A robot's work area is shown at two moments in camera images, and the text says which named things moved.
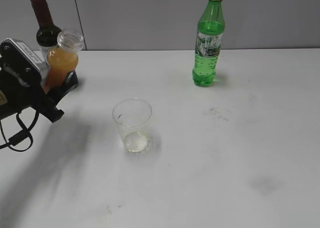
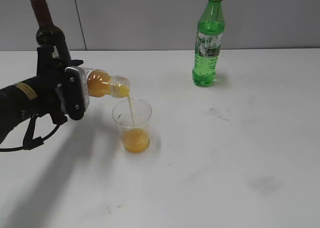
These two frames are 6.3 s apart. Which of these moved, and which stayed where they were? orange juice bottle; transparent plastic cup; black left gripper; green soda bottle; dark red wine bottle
Moved: orange juice bottle; black left gripper
Stayed: green soda bottle; dark red wine bottle; transparent plastic cup
